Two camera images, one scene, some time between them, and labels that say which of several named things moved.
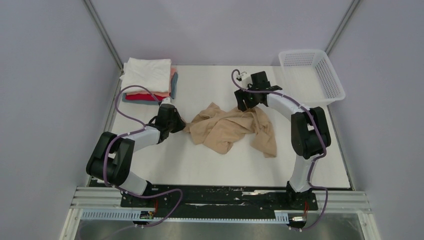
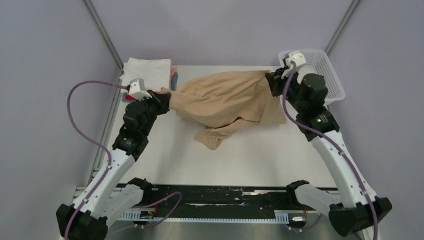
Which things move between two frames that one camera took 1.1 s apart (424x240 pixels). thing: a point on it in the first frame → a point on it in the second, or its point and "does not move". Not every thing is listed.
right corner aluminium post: [341, 26] does not move
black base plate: [220, 201] does not move
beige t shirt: [217, 129] → [225, 104]
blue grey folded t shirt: [174, 78] does not move
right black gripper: [241, 96] → [274, 80]
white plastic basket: [309, 76] does not move
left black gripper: [181, 125] → [162, 100]
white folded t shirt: [153, 73] does not move
